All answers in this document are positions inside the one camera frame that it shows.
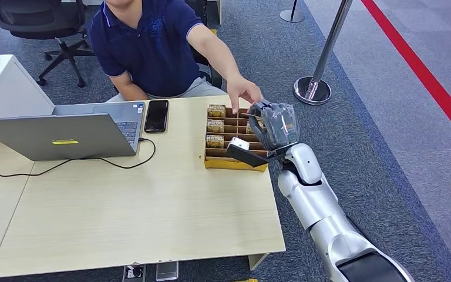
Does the wooden table leg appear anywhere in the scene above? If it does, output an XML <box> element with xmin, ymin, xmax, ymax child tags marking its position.
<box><xmin>248</xmin><ymin>253</ymin><xmax>269</xmax><ymax>271</ymax></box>

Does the wooden card holder box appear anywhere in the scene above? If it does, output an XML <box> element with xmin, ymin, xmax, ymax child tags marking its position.
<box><xmin>203</xmin><ymin>104</ymin><xmax>268</xmax><ymax>173</ymax></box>

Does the person's left hand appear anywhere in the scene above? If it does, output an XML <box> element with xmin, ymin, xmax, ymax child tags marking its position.
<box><xmin>226</xmin><ymin>75</ymin><xmax>264</xmax><ymax>115</ymax></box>

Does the black smartphone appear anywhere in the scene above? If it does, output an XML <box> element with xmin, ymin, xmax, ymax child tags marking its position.
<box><xmin>143</xmin><ymin>99</ymin><xmax>170</xmax><ymax>134</ymax></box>

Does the chrome stanchion base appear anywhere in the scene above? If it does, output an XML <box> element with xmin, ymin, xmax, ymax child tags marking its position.
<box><xmin>279</xmin><ymin>0</ymin><xmax>305</xmax><ymax>24</ymax></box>

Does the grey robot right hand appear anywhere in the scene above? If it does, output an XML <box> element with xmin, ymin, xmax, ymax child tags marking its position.
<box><xmin>247</xmin><ymin>100</ymin><xmax>301</xmax><ymax>152</ymax></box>

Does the white cabinet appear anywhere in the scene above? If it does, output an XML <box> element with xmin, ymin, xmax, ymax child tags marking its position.
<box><xmin>0</xmin><ymin>54</ymin><xmax>55</xmax><ymax>119</ymax></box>

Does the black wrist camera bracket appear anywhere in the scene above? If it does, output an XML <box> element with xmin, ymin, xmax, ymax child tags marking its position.
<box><xmin>225</xmin><ymin>145</ymin><xmax>290</xmax><ymax>169</ymax></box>

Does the black laptop cable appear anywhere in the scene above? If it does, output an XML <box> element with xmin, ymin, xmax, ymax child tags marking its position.
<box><xmin>0</xmin><ymin>137</ymin><xmax>157</xmax><ymax>178</ymax></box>

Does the chrome stanchion post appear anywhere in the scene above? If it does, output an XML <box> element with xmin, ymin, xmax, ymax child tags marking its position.
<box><xmin>292</xmin><ymin>0</ymin><xmax>354</xmax><ymax>106</ymax></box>

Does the grey laptop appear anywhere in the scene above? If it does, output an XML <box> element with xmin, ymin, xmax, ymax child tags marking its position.
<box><xmin>0</xmin><ymin>102</ymin><xmax>146</xmax><ymax>162</ymax></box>

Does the metal floor plate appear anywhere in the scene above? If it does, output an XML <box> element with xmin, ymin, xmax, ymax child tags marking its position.
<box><xmin>156</xmin><ymin>261</ymin><xmax>180</xmax><ymax>282</ymax></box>

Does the person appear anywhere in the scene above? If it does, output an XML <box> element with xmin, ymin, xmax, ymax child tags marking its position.
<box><xmin>87</xmin><ymin>0</ymin><xmax>264</xmax><ymax>115</ymax></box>

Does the floor power socket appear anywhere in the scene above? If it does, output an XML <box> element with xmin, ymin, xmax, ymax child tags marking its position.
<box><xmin>122</xmin><ymin>264</ymin><xmax>147</xmax><ymax>282</ymax></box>

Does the black office chair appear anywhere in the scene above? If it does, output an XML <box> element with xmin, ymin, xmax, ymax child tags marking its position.
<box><xmin>0</xmin><ymin>0</ymin><xmax>96</xmax><ymax>88</ymax></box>

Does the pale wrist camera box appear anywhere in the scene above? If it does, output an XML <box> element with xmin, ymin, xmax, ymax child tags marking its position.
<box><xmin>228</xmin><ymin>137</ymin><xmax>251</xmax><ymax>152</ymax></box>

